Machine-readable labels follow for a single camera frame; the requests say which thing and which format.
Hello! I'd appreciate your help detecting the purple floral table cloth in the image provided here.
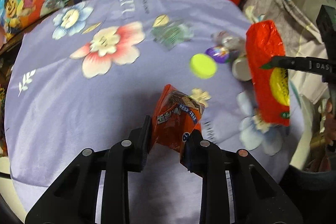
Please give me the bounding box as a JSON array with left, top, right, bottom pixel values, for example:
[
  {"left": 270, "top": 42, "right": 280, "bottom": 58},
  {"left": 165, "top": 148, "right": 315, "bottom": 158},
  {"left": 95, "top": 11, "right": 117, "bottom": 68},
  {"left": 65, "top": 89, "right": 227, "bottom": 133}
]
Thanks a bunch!
[{"left": 5, "top": 0, "right": 303, "bottom": 223}]

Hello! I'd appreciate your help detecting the green printed flat wrapper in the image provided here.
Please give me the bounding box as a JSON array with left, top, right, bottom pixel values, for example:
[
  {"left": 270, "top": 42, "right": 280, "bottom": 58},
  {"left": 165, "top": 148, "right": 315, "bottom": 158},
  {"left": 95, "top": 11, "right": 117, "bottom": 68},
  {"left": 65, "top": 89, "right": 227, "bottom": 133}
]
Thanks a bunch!
[{"left": 151, "top": 20, "right": 194, "bottom": 50}]

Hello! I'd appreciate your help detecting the purple candy wrapper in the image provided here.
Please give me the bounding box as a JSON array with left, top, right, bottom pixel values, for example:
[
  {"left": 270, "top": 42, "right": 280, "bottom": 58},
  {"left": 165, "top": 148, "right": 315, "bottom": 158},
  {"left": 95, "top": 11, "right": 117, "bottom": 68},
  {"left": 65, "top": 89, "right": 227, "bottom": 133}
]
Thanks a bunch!
[{"left": 205, "top": 46, "right": 230, "bottom": 64}]

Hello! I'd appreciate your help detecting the orange chocolate snack packet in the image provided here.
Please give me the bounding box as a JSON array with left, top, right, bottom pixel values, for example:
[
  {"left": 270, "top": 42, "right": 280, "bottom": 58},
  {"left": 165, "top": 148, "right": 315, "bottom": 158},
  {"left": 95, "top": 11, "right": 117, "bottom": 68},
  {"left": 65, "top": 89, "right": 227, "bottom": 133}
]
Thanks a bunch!
[{"left": 151, "top": 84, "right": 205, "bottom": 161}]

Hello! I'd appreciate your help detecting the grey floral sofa cover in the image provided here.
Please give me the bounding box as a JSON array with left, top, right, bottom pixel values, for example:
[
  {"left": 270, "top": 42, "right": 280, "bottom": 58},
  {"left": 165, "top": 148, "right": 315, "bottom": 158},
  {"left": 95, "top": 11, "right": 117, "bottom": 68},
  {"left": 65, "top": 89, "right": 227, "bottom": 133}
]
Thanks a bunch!
[{"left": 241, "top": 0, "right": 332, "bottom": 105}]

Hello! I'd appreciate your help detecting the crumpled white plastic wrapper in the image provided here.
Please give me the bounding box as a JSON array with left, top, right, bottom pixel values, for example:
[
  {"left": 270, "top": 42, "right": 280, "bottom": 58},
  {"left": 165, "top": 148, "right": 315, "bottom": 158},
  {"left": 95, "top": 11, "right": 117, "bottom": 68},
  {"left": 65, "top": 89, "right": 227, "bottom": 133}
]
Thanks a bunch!
[{"left": 211, "top": 31, "right": 245, "bottom": 52}]

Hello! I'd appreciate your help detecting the person's hand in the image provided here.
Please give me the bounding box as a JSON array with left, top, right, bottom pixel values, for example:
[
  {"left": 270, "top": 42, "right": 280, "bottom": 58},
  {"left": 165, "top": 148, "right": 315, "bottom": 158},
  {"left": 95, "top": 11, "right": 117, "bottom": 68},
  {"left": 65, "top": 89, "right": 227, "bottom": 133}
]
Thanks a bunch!
[{"left": 323, "top": 100, "right": 336, "bottom": 145}]

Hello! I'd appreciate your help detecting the yellow green round lid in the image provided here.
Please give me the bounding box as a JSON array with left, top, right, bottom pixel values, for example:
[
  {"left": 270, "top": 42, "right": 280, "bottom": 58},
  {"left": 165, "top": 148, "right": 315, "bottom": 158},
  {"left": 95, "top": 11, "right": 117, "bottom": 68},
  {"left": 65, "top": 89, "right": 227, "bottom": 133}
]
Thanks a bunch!
[{"left": 189, "top": 53, "right": 217, "bottom": 79}]

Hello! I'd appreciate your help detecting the red orange snack bag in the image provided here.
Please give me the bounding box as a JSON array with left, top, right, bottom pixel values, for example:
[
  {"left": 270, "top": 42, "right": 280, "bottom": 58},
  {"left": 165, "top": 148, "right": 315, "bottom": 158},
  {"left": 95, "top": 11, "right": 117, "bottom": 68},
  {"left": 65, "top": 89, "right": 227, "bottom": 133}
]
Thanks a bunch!
[{"left": 245, "top": 20, "right": 290, "bottom": 126}]

